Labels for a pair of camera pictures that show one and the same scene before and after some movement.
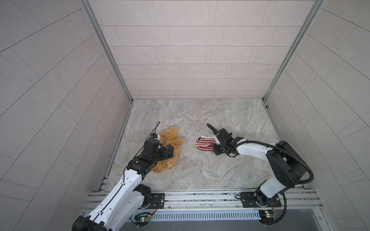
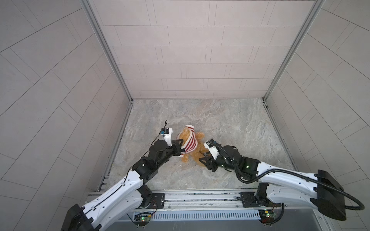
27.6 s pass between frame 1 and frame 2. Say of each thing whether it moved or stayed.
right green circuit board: stayed
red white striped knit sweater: moved
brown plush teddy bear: moved
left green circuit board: stayed
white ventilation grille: stayed
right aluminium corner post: stayed
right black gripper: moved
